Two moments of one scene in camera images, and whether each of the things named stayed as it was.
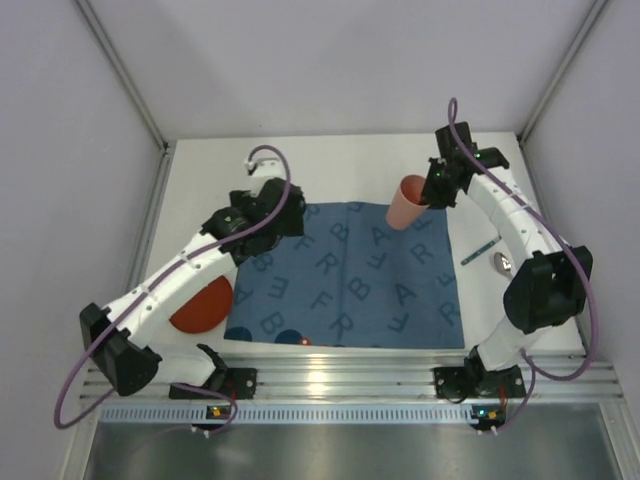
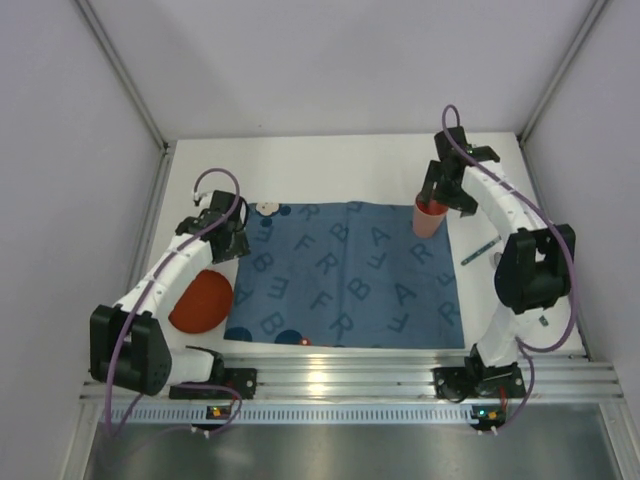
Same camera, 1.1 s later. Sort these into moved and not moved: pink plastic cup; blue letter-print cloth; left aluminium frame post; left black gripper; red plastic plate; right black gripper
Moved: pink plastic cup; left black gripper
Not moved: right black gripper; red plastic plate; blue letter-print cloth; left aluminium frame post
